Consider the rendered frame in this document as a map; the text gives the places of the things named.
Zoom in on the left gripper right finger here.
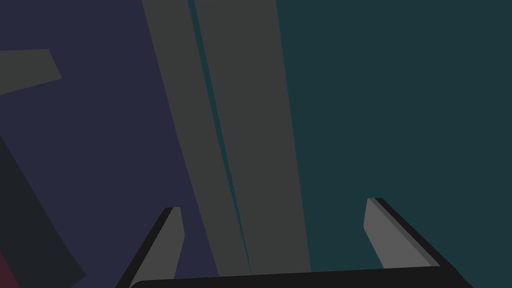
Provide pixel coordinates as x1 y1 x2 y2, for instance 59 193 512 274
362 197 474 286

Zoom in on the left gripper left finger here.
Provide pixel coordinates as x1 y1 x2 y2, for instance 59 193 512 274
115 206 186 288

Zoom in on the teal door leaf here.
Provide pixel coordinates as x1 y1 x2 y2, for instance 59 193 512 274
275 0 512 288

